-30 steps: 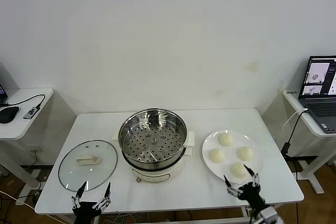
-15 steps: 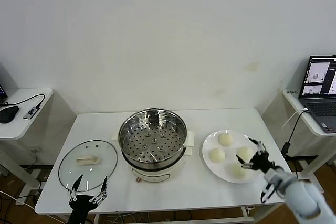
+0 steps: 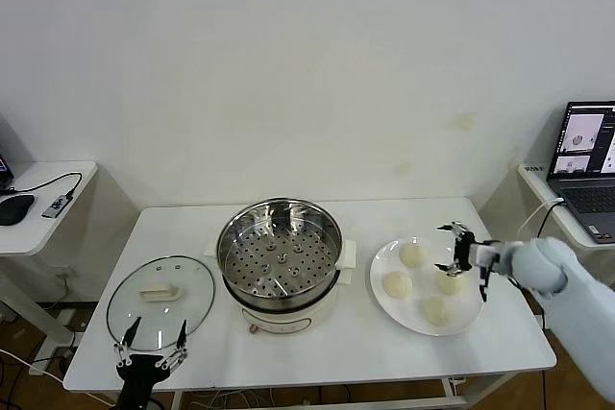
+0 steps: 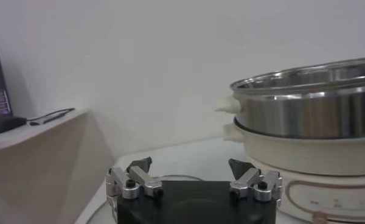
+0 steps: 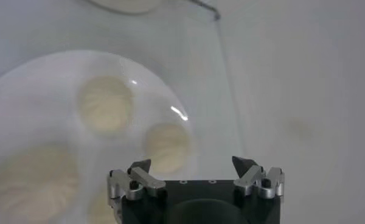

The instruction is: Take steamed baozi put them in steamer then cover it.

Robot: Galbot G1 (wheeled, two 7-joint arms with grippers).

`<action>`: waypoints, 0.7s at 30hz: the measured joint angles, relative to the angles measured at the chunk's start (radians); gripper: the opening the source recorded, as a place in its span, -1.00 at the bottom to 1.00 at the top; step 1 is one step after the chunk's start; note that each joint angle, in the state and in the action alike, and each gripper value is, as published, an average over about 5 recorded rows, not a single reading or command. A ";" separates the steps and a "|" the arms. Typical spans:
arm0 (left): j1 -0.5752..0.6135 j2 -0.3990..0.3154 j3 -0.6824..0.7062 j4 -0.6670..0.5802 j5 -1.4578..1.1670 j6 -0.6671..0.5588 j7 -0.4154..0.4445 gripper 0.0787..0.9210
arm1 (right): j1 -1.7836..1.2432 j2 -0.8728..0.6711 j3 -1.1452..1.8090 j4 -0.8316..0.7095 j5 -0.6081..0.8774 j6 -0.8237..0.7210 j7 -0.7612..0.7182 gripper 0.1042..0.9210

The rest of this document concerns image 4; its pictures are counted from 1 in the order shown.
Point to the cream electric cooking pot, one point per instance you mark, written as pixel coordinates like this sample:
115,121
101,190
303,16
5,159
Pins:
307,158

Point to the white side desk with mouse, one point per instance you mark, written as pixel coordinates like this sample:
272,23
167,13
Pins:
33,170

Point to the grey usb hub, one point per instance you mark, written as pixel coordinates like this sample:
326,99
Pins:
53,118

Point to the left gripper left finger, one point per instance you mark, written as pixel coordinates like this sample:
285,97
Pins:
146,182

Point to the black computer mouse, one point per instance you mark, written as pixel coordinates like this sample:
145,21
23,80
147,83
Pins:
3,124

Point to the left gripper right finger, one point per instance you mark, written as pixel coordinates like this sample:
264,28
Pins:
246,181

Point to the stainless steel steamer basket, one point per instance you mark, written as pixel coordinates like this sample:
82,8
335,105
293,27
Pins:
307,115

